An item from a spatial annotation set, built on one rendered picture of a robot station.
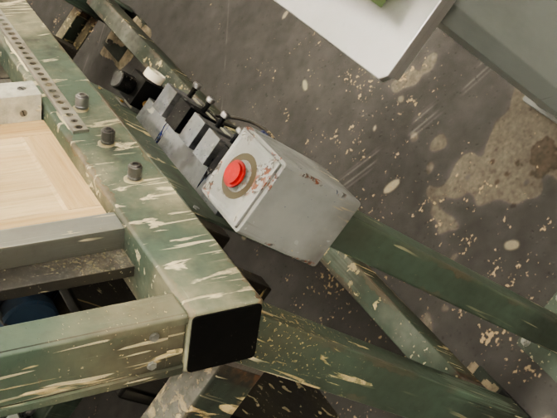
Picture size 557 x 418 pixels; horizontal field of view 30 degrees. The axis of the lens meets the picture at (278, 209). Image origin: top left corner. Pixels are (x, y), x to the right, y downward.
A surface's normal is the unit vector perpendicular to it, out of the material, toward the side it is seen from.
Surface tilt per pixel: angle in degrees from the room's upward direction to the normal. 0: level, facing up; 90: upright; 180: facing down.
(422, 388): 90
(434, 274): 90
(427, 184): 0
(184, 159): 0
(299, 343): 90
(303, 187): 90
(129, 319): 58
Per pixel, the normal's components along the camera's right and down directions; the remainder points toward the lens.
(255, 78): -0.67, -0.33
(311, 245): 0.47, 0.51
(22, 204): 0.13, -0.85
